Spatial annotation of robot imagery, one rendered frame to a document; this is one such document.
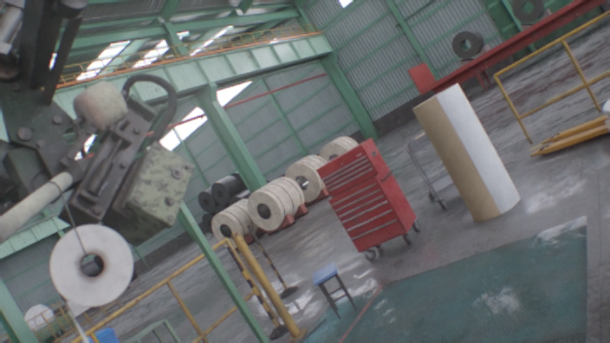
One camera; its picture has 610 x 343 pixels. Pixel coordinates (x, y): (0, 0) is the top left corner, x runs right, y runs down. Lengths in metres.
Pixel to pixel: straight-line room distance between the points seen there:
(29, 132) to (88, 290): 0.37
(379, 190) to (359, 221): 0.46
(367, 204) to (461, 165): 1.20
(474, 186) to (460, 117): 0.68
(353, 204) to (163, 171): 4.18
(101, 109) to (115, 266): 0.37
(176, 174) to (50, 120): 0.31
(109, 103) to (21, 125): 0.20
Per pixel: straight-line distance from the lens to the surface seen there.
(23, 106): 1.13
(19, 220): 0.83
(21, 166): 1.07
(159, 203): 1.07
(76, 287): 0.96
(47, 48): 1.00
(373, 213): 5.12
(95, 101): 1.11
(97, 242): 0.95
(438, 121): 4.45
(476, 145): 4.50
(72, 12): 0.82
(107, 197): 1.06
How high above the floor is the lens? 1.42
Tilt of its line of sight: 1 degrees down
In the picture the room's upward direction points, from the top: 31 degrees counter-clockwise
